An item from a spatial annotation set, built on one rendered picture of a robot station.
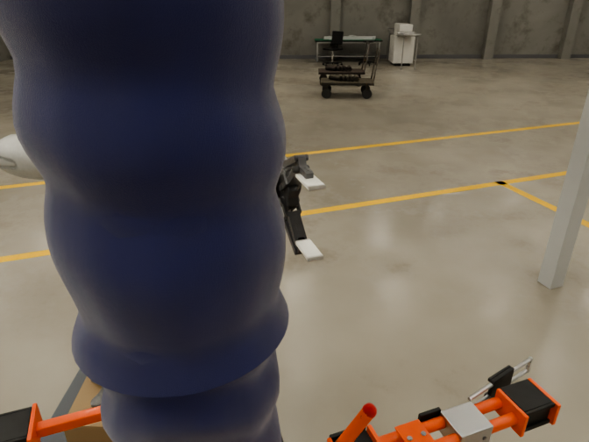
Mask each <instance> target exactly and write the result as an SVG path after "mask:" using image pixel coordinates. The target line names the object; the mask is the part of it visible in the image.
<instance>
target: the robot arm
mask: <svg viewBox="0 0 589 442"><path fill-rule="evenodd" d="M307 160H309V156H308V154H299V155H294V156H292V157H290V158H289V159H287V157H286V155H285V159H284V162H283V166H282V170H281V173H280V177H279V180H278V182H277V185H276V192H277V196H278V198H279V201H280V206H281V209H282V212H283V217H284V221H285V232H287V235H288V238H289V241H290V244H291V246H292V248H293V251H294V255H297V254H303V255H304V257H305V258H306V259H307V261H312V260H321V259H323V255H322V254H321V252H320V251H319V250H318V249H317V247H316V246H315V245H314V243H313V242H312V241H311V240H310V239H307V236H306V232H305V230H304V226H303V223H302V218H301V214H302V209H301V206H300V203H299V202H300V198H299V194H300V192H301V189H302V184H303V185H304V186H305V187H306V188H307V189H308V190H309V191H310V190H318V189H325V184H323V183H322V182H321V181H320V180H319V179H318V178H317V177H316V176H314V173H313V171H312V170H311V169H310V168H309V165H307V162H306V161H307ZM0 168H1V169H2V170H3V171H4V172H6V173H9V174H11V175H15V176H17V177H21V178H25V179H33V180H44V178H43V177H42V176H41V174H40V173H39V171H38V169H37V168H36V167H35V166H34V165H33V163H32V161H31V160H30V159H29V157H28V156H27V154H26V153H25V151H24V149H23V147H22V146H21V144H20V142H19V141H18V137H17V134H11V135H8V136H6V137H4V138H2V139H0ZM295 208H296V209H297V210H294V209H295ZM293 210H294V211H293ZM102 397H103V387H102V388H101V390H100V391H99V393H98V394H97V395H96V396H95V397H94V398H93V399H92V400H91V402H90V404H91V407H92V408H94V407H97V406H101V401H102Z"/></svg>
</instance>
